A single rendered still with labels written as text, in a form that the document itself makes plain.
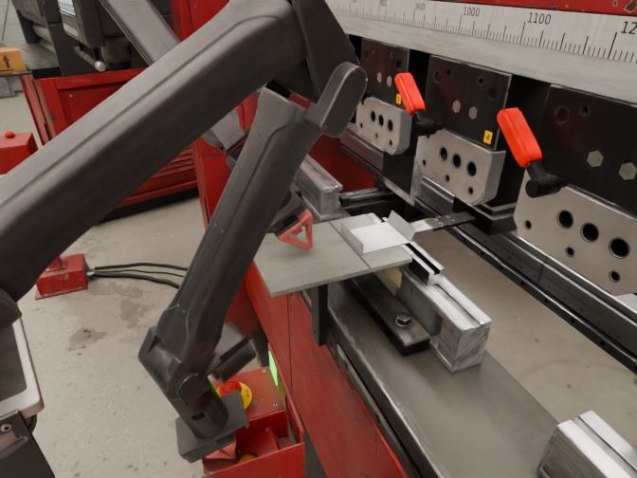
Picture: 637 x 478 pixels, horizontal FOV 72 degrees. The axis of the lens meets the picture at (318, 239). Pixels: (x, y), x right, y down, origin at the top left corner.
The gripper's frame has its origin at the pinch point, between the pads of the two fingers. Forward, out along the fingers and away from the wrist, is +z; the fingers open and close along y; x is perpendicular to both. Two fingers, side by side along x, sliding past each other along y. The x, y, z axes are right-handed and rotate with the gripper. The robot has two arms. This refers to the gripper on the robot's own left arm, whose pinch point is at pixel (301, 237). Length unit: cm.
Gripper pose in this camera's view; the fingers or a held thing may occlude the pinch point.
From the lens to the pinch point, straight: 77.7
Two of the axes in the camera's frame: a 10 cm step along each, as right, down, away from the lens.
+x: -8.1, 5.8, -0.3
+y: -3.8, -4.9, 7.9
